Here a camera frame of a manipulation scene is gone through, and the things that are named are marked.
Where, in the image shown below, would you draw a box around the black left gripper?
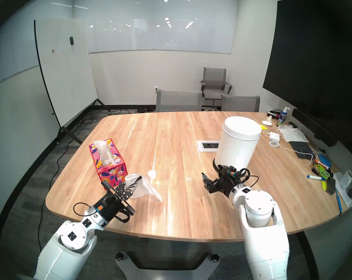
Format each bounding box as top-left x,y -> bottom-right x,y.
97,176 -> 142,222

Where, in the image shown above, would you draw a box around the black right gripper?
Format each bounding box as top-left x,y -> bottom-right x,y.
201,163 -> 243,199

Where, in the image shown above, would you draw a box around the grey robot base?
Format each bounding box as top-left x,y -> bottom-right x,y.
115,252 -> 220,280

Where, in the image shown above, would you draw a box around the red floral tissue box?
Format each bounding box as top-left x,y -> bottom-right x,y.
89,138 -> 127,191

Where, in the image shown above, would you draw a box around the white tissue in box slot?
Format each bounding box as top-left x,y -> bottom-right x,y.
93,140 -> 113,166

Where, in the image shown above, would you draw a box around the white table power outlet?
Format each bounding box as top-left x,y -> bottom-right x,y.
197,140 -> 220,152

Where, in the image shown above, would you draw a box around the white pedal trash bin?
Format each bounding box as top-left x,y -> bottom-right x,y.
213,116 -> 262,173

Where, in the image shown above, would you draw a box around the grey fabric chair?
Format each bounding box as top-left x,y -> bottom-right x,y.
221,95 -> 260,113

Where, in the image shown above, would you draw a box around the grey mesh chair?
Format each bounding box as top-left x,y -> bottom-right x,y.
155,89 -> 202,113

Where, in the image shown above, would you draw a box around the flat white paper towel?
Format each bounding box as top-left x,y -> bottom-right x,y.
278,125 -> 309,143

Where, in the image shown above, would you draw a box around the whiteboard cleaner spray bottle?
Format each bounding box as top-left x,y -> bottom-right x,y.
276,106 -> 291,127

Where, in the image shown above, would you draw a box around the black keyboard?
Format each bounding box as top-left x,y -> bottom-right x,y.
289,141 -> 315,159

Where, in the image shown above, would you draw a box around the grey office chair with armrests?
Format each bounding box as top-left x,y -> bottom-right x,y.
199,67 -> 233,111

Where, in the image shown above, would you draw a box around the black video bar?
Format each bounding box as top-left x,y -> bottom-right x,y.
292,108 -> 338,147

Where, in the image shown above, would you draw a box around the black table leg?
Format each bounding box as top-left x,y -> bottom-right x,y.
296,231 -> 319,280

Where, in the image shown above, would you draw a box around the blue pen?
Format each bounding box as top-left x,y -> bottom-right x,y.
335,189 -> 343,214

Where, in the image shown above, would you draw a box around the white paper sheet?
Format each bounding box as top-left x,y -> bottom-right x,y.
333,171 -> 352,208

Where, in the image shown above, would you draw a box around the white cup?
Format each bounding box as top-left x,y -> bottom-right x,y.
338,169 -> 352,191

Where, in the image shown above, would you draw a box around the rolling whiteboard with black stand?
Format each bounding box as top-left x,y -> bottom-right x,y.
34,18 -> 112,146

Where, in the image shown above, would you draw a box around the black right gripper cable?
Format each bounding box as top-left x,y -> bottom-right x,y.
237,167 -> 259,189

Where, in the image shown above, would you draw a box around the green handled scissors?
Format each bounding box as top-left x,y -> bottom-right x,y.
313,163 -> 331,179

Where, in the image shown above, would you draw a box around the large black wall screen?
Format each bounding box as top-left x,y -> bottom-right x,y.
263,0 -> 352,143

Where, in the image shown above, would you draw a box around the wide glass wall board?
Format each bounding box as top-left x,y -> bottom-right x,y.
74,0 -> 233,55

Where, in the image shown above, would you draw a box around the side wall glass board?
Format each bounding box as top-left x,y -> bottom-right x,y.
0,0 -> 74,90

